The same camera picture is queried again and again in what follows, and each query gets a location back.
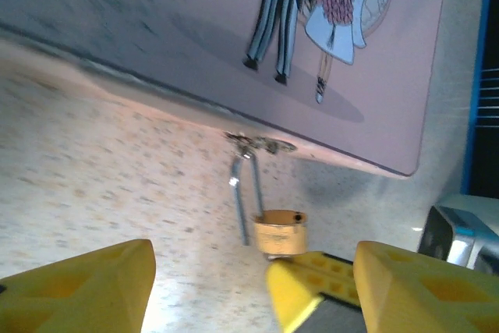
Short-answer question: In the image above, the small brass padlock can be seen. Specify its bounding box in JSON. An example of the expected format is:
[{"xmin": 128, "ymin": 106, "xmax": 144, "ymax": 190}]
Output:
[{"xmin": 227, "ymin": 151, "xmax": 310, "ymax": 257}]

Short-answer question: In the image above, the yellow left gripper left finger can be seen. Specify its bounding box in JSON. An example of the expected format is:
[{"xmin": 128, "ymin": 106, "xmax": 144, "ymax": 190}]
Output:
[{"xmin": 0, "ymin": 238, "xmax": 157, "ymax": 333}]

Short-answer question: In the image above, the pink illustrated diary book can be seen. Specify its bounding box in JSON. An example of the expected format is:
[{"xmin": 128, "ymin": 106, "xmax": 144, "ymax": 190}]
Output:
[{"xmin": 0, "ymin": 0, "xmax": 452, "ymax": 180}]

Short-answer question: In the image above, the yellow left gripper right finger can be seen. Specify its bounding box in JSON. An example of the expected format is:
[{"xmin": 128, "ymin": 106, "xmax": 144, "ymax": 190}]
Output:
[{"xmin": 352, "ymin": 239, "xmax": 499, "ymax": 333}]

